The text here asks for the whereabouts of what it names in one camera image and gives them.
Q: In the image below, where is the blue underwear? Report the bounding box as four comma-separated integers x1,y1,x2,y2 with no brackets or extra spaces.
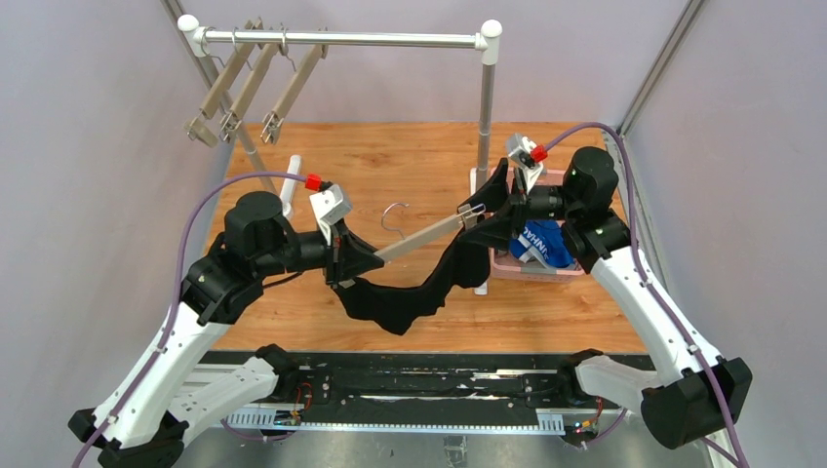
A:
508,220,574,269

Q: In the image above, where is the beige hanger with blue underwear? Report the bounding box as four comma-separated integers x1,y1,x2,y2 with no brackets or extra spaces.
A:
259,43,329,144

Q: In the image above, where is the beige hanger with black underwear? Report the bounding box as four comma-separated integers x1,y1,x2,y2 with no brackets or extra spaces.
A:
374,204,485,263

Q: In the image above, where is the white silver clothes rack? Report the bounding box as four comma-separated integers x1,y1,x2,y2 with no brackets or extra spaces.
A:
177,14,504,297

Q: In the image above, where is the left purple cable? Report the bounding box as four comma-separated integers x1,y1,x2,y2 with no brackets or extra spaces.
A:
69,172,310,468

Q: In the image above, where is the black underwear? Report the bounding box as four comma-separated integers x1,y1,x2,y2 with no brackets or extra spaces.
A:
335,239,491,335

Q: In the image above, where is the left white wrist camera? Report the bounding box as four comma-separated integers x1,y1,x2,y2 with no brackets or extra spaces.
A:
304,174,353,246

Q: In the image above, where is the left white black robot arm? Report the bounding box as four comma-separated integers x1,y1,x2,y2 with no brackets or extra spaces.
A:
68,183,382,467

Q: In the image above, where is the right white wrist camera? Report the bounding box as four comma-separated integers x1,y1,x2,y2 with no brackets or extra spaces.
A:
505,133,548,191

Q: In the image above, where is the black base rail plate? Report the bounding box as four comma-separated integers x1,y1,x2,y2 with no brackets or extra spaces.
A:
236,351,631,428

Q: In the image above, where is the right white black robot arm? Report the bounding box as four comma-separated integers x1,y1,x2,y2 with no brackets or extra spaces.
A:
464,146,753,449

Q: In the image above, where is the empty beige hanger far left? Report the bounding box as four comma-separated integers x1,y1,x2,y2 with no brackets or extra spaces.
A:
177,15,254,147

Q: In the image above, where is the beige clip hanger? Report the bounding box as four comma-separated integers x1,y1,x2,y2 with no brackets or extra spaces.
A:
219,36,286,142

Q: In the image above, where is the pink plastic basket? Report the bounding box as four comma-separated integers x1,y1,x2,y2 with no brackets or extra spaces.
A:
489,166,585,284

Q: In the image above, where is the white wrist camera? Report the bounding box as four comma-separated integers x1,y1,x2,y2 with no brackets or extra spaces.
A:
304,174,353,246
505,133,548,191

